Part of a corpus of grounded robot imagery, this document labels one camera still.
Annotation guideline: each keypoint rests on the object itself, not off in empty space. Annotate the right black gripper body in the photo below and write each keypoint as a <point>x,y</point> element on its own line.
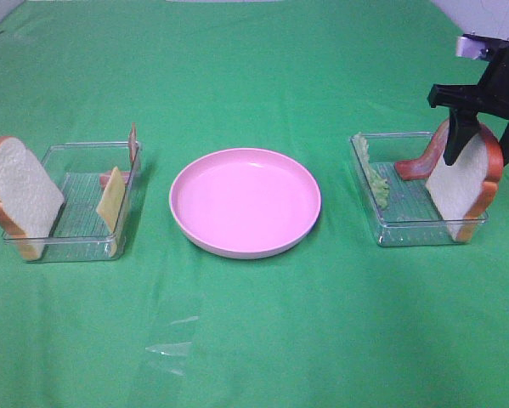
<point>490,95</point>

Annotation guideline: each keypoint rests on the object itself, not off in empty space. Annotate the bacon strip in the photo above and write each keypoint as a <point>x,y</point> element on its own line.
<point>132,142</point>
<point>422,166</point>

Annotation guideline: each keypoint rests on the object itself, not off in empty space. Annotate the toast bread slice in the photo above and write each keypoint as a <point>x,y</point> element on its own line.
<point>463,191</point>
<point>29,199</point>

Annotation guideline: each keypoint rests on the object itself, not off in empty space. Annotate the green lettuce leaf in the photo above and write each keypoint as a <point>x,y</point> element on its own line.
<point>378,185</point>

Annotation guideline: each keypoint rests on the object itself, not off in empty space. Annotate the yellow cheese slice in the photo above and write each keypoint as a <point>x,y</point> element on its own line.
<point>110,208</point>

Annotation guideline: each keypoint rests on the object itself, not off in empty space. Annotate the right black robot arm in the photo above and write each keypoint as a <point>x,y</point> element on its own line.
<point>485,26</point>

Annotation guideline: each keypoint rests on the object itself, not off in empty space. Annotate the right clear plastic tray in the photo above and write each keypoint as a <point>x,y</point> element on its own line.
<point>411,218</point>

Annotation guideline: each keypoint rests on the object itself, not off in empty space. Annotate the clear plastic tray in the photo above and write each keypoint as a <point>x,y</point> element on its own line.
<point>411,218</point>
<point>79,233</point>

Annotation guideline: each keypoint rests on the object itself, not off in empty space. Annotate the pink round plate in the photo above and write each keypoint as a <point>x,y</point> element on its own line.
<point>245,203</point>

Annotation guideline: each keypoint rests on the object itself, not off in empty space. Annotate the green tablecloth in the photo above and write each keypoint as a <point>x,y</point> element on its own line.
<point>335,322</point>

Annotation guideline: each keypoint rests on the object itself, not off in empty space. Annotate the left clear plastic tray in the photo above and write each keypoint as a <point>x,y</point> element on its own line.
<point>79,233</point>

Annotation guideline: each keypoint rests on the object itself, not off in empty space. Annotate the clear tape strip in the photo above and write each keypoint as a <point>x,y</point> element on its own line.
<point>172,332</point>

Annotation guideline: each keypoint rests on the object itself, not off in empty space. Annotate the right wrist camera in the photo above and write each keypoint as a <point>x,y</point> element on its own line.
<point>476,47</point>

